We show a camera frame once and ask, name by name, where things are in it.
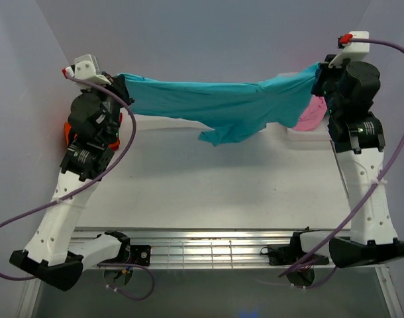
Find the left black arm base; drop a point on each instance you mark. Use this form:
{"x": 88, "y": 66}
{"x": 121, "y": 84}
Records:
{"x": 133, "y": 254}

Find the folded orange t shirt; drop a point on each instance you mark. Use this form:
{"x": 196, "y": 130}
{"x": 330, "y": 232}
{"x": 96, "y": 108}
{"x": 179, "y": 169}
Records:
{"x": 71, "y": 136}

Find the turquoise t shirt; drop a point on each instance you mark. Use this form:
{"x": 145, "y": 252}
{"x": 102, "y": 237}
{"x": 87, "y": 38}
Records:
{"x": 232, "y": 112}

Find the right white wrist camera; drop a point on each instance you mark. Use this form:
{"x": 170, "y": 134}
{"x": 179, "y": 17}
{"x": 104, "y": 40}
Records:
{"x": 351, "y": 50}

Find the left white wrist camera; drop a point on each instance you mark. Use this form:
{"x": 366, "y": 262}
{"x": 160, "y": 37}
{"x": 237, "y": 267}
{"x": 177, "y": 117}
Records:
{"x": 86, "y": 68}

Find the white plastic basket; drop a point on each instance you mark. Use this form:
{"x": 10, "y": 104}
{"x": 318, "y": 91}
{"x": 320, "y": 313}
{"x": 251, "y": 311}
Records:
{"x": 318, "y": 134}

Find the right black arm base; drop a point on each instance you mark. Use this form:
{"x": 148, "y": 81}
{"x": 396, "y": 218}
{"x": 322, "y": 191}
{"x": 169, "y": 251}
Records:
{"x": 281, "y": 255}

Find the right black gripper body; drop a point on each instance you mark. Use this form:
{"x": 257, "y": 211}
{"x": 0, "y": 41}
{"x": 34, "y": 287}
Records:
{"x": 331, "y": 77}

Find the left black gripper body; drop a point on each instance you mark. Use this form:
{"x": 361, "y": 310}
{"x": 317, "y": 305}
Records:
{"x": 114, "y": 106}

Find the aluminium front rail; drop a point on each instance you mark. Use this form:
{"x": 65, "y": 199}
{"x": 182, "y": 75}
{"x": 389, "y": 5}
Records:
{"x": 207, "y": 250}

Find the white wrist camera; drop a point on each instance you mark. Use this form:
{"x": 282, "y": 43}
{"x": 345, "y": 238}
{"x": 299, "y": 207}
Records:
{"x": 86, "y": 68}
{"x": 351, "y": 50}

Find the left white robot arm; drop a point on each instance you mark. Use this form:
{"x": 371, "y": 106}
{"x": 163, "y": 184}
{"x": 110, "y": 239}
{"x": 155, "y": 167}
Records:
{"x": 47, "y": 256}

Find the pink t shirt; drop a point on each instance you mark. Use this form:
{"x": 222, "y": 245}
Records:
{"x": 312, "y": 115}

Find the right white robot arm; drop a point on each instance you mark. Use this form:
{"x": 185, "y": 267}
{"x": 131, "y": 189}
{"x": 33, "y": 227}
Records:
{"x": 367, "y": 235}

